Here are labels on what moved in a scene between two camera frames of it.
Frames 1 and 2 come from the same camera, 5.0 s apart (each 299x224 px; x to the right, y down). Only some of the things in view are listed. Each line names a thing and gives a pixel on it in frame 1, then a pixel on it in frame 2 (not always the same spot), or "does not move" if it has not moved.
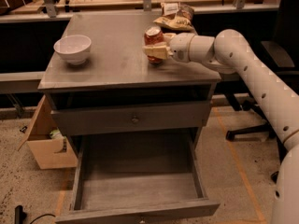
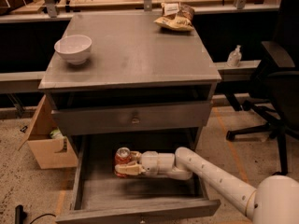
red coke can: [153, 35] to [122, 156]
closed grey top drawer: [130, 118] does not move
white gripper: [180, 47] to [149, 162]
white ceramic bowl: [73, 48] does not move
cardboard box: [51, 153] does not move
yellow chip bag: [176, 16] does not move
